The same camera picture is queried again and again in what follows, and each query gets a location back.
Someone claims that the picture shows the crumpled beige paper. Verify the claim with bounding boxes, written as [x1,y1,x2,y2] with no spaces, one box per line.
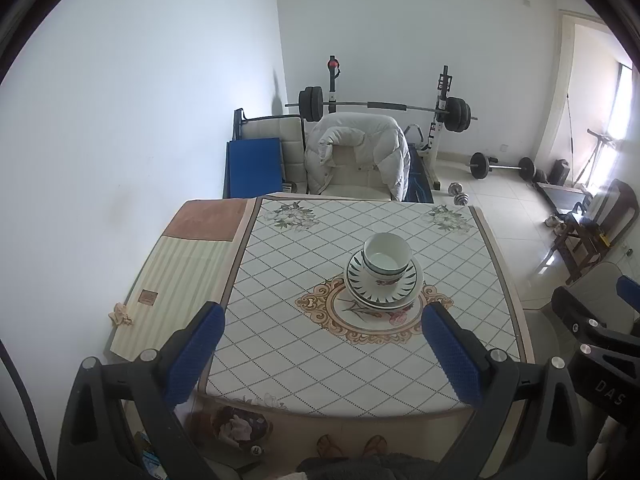
[108,302,136,329]

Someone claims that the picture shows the short barbell with black plates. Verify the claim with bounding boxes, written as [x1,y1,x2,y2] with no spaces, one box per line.
[468,152,537,181]

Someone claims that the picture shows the black cable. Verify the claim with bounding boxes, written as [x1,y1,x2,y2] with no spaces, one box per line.
[0,339,57,480]

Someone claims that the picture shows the blue folded mat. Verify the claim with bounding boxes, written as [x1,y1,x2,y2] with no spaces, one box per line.
[223,137,285,200]

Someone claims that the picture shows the white bowl with coloured dots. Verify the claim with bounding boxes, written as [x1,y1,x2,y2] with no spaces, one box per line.
[363,255,410,278]

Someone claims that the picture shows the grey exercise machine frame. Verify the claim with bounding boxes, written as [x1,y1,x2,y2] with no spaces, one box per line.
[574,128,622,192]

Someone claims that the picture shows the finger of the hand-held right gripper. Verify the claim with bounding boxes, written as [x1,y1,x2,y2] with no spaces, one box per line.
[615,274,640,317]
[551,284,619,349]

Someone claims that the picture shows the white down jacket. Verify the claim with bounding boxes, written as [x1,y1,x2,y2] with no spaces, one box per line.
[303,113,411,204]

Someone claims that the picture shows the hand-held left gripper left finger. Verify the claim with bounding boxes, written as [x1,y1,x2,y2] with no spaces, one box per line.
[56,301,246,480]

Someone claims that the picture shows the white plate with pink flowers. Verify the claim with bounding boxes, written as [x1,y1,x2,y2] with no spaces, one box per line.
[344,272,422,307]

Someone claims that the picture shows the person's right foot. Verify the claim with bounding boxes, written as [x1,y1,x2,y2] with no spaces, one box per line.
[362,434,389,459]

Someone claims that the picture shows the white bowl with dark rim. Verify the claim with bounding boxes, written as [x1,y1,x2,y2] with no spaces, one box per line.
[362,232,411,273]

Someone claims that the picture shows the person's legs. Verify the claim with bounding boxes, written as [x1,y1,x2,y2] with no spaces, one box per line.
[295,452,442,480]

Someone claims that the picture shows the weight bench rack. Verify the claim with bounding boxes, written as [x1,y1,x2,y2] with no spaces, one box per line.
[327,54,452,192]

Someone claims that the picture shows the dark wooden chair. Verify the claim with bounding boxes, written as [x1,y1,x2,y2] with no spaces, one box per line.
[539,178,640,284]

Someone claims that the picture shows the white plate with blue leaves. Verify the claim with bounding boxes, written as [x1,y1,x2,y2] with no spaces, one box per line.
[346,249,424,302]

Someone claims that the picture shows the window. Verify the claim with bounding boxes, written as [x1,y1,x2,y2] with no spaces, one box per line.
[606,59,637,142]

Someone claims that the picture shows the blue weight bench pad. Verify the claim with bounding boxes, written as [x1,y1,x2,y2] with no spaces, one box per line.
[405,144,436,205]

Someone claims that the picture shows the grey plastic chair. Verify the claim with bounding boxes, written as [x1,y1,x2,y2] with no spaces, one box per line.
[520,260,627,367]

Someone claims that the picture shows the beige padded folding chair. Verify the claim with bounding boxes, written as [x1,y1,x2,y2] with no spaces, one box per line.
[234,107,307,196]

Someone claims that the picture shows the black treadmill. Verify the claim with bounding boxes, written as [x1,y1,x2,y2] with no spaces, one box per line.
[532,182,597,214]

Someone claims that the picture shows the beige and brown striped mat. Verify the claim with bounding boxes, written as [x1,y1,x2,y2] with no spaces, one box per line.
[107,198,259,362]

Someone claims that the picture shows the beige upholstered chair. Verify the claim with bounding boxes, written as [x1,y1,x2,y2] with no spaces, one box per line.
[321,142,392,200]

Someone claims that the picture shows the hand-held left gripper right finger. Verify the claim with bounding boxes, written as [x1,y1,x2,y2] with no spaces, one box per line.
[421,301,593,480]

